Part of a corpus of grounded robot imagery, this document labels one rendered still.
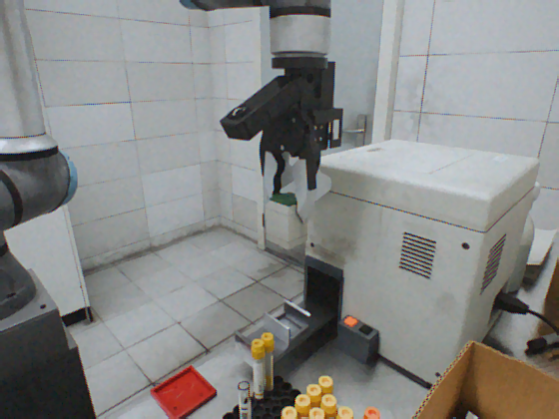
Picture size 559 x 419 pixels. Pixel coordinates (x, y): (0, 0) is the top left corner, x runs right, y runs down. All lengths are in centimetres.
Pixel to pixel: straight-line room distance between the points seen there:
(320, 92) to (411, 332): 36
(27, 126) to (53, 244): 141
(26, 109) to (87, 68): 195
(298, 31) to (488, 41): 143
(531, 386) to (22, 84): 80
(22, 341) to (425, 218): 61
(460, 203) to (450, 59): 144
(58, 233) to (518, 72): 220
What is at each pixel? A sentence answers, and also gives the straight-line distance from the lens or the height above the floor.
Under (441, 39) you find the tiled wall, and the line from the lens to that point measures 189.
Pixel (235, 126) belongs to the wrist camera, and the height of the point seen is 125.
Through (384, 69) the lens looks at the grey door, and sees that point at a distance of 193.
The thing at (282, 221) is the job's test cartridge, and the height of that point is 111.
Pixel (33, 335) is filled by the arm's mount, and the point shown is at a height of 93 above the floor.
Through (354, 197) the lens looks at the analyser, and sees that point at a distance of 53.
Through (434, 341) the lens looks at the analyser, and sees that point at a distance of 56.
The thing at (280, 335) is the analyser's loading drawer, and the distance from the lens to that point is 58.
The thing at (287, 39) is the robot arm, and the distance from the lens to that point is 45.
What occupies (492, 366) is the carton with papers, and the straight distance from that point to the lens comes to 48.
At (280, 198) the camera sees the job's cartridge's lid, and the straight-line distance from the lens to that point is 49.
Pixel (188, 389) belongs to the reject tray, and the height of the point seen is 88.
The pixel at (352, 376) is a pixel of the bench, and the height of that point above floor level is 87.
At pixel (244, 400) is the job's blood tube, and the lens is 44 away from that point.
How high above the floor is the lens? 130
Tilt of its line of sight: 20 degrees down
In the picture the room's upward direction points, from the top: straight up
